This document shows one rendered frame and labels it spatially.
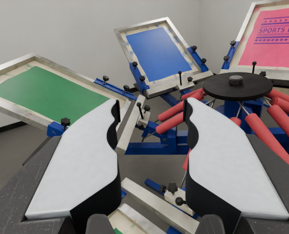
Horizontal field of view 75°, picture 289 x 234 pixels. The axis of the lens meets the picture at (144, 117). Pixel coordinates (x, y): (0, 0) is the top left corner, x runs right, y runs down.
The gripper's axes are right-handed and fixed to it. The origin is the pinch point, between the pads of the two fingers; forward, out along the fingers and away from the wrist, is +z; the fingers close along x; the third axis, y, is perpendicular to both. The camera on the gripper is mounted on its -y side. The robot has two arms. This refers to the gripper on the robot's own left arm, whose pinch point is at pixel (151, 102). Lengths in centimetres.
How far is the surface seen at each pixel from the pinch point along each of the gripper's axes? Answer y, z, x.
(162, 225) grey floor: 167, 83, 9
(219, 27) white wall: 41, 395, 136
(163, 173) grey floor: 166, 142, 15
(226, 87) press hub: 30, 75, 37
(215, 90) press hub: 31, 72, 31
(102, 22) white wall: 25, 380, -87
